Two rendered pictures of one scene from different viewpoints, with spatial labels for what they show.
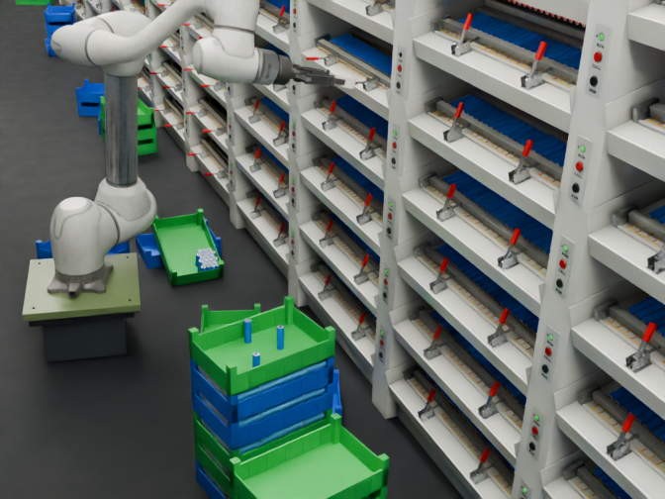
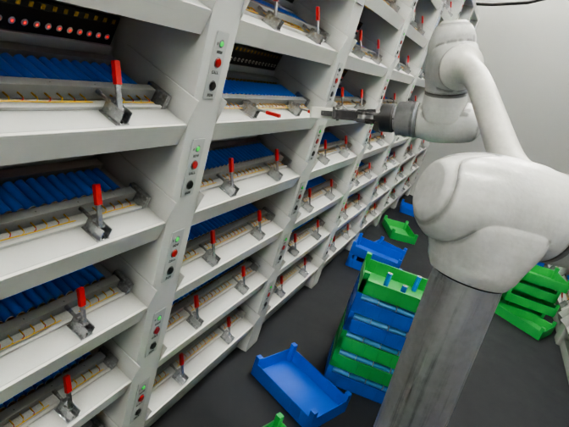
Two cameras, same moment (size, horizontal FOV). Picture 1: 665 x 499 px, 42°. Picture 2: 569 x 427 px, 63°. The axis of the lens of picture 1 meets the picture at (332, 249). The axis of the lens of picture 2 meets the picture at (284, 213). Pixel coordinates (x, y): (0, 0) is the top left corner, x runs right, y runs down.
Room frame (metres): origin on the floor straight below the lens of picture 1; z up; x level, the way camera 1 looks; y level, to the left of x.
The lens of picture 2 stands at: (3.26, 0.91, 1.12)
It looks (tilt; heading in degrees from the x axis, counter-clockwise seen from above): 20 degrees down; 224
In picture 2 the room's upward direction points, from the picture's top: 17 degrees clockwise
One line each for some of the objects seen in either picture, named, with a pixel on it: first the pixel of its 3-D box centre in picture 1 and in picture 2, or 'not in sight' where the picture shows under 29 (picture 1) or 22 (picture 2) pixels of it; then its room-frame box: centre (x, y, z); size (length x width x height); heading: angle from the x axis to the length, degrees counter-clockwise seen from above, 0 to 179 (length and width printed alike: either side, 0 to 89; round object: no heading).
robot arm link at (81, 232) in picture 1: (78, 232); not in sight; (2.47, 0.81, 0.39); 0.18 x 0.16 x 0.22; 147
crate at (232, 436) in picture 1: (262, 395); (386, 320); (1.80, 0.17, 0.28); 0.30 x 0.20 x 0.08; 127
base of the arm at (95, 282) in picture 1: (79, 274); not in sight; (2.45, 0.81, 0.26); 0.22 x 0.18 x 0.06; 4
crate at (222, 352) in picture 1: (262, 343); (401, 285); (1.80, 0.17, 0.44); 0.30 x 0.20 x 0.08; 127
